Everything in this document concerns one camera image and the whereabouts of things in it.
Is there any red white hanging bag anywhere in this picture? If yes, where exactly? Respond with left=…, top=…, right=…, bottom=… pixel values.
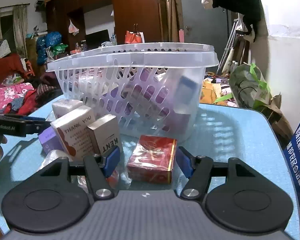
left=125, top=31, right=143, bottom=44

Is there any grey metal door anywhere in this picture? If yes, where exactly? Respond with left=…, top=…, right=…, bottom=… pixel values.
left=181, top=0, right=228, bottom=50

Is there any red gift box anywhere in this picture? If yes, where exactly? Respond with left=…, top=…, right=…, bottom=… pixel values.
left=126, top=135, right=177, bottom=184

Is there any white Thank You box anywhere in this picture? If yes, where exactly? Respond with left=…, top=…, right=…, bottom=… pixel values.
left=51, top=106, right=96, bottom=160

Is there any dark purple box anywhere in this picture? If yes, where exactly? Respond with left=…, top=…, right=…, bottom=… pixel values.
left=120, top=67, right=191, bottom=136

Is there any green plastic bag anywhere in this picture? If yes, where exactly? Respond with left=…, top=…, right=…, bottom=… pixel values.
left=229, top=63, right=271, bottom=109

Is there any brown wooden wardrobe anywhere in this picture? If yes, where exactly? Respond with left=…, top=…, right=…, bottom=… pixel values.
left=44, top=0, right=164, bottom=50

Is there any grey Kent box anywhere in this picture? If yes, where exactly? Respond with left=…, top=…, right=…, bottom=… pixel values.
left=87, top=114, right=123, bottom=155

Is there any light purple box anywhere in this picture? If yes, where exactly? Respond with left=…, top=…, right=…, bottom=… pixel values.
left=38, top=127, right=63, bottom=154

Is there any white plastic basket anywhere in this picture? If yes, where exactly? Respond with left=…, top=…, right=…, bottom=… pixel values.
left=47, top=42, right=219, bottom=141

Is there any white black hanging jacket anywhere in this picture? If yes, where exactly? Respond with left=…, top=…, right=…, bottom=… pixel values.
left=202, top=0, right=261, bottom=42

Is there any white round roll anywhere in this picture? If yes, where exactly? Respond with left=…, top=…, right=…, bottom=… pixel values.
left=38, top=150, right=73, bottom=171

